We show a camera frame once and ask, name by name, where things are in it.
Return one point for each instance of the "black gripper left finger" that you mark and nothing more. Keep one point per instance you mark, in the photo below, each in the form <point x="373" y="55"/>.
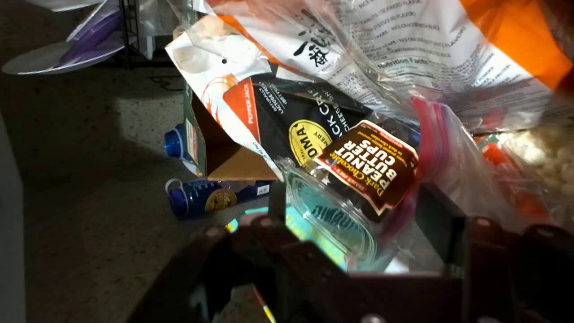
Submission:
<point x="276" y="202"/>

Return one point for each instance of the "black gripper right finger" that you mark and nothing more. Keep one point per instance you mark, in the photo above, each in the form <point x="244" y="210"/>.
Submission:
<point x="441" y="226"/>

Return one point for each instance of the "clear peanut butter cups tub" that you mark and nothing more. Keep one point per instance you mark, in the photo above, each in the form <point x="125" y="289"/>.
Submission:
<point x="369" y="161"/>

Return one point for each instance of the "teal yellow snack bag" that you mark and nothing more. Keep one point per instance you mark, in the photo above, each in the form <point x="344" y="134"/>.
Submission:
<point x="324" y="229"/>

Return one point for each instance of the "clear zip bag red seal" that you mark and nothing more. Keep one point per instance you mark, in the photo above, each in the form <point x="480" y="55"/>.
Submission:
<point x="466" y="167"/>

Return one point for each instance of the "black snack bag yellow circle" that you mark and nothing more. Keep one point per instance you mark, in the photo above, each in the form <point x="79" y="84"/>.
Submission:
<point x="305" y="140"/>

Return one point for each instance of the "white bottle blue cap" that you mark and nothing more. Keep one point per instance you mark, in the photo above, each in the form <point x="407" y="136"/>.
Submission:
<point x="175" y="143"/>

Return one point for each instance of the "white pouch orange print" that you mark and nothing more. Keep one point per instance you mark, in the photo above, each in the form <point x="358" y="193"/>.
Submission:
<point x="202" y="64"/>

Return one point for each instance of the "orange snack bag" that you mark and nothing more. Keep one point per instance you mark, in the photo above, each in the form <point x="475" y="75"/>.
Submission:
<point x="418" y="54"/>

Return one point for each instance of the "white purple plate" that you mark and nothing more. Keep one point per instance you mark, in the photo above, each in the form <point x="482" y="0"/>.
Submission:
<point x="71" y="50"/>

